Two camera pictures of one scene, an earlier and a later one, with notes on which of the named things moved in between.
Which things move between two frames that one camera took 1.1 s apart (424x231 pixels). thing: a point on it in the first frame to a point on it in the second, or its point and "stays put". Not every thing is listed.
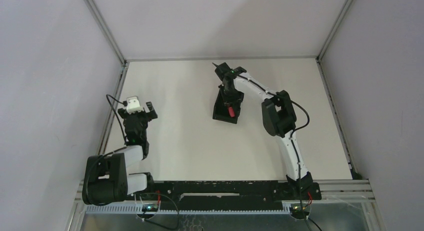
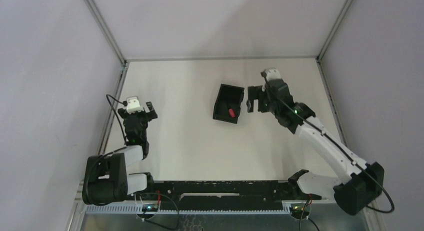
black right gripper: [230, 97] to [265, 99]
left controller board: [150, 207] stays put
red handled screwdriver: [231, 112] stays put
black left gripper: [136, 114] stays put
